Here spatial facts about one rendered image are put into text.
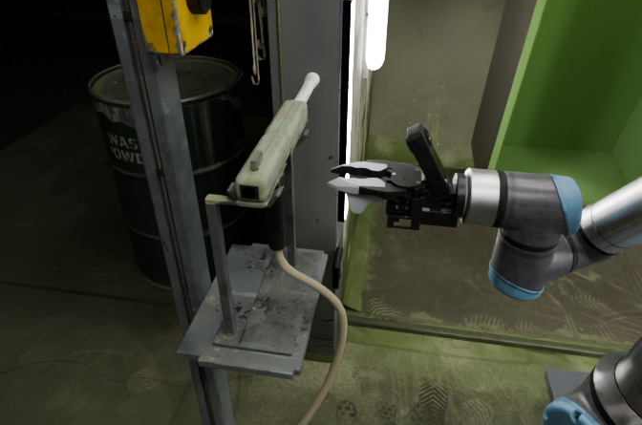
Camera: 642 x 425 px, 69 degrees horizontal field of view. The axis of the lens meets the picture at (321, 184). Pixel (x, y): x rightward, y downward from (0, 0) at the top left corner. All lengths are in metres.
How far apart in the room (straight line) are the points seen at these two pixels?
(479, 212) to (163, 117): 0.50
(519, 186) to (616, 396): 0.30
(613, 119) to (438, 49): 1.06
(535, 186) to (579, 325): 1.45
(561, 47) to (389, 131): 1.11
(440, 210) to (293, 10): 0.62
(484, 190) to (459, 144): 2.05
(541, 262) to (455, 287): 1.34
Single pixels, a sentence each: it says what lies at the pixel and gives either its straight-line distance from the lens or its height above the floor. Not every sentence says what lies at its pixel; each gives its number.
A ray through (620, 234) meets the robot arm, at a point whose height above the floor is 1.04.
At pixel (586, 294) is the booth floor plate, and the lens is 2.32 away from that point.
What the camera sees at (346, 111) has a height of 1.00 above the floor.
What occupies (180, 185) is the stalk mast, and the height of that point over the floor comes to 1.06.
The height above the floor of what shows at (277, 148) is 1.14.
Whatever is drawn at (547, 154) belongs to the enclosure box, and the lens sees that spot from 2.26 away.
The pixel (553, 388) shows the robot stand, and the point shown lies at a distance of 1.12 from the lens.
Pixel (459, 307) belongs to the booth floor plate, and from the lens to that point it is 2.06.
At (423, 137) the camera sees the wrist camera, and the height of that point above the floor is 1.18.
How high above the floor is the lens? 1.47
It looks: 32 degrees down
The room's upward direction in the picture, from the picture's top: straight up
